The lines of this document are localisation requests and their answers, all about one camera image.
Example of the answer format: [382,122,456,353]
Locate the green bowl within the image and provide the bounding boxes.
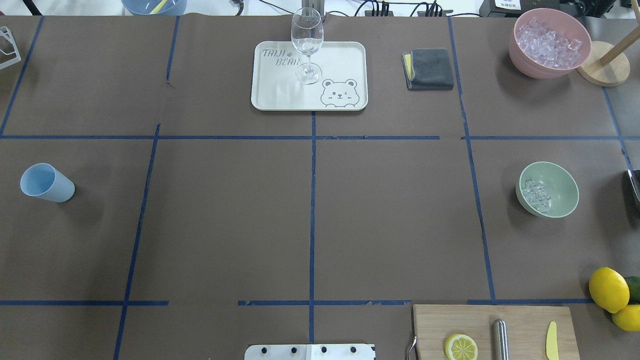
[515,161,579,219]

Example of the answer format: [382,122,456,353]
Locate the light blue plastic cup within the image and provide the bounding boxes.
[19,162,76,203]

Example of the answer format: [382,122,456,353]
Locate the ice cubes in green bowl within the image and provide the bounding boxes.
[521,179,552,214]

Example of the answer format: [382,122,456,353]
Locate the blue bowl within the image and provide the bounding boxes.
[121,0,188,16]

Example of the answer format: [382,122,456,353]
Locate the pink bowl of ice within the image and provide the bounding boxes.
[509,7,592,79]

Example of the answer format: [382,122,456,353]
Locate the cream bear tray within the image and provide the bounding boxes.
[251,41,369,111]

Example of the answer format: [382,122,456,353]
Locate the grey folded cloth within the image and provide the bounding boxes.
[401,48,454,91]

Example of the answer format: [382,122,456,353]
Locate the clear wine glass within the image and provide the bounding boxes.
[290,7,324,85]

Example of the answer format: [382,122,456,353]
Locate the lemon half slice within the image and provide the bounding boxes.
[443,333,479,360]

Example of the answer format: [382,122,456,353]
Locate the wooden cutting board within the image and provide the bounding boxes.
[413,304,580,360]

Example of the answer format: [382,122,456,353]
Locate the yellow plastic knife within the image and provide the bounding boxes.
[545,321,559,360]

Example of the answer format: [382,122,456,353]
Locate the wooden stand with base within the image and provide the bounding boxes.
[577,27,640,88]

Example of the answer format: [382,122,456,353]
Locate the yellow lemon near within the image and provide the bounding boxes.
[588,266,630,314]

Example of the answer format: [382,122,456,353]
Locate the yellow lemon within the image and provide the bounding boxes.
[611,304,640,332]
[588,266,630,314]

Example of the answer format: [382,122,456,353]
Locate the green lime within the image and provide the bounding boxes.
[624,276,640,305]

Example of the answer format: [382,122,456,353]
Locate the yellow lemon far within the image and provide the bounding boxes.
[611,304,640,332]

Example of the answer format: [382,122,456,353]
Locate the steel handled knife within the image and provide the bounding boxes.
[493,319,510,360]

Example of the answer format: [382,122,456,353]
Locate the white wire cup rack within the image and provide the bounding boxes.
[0,26,22,70]

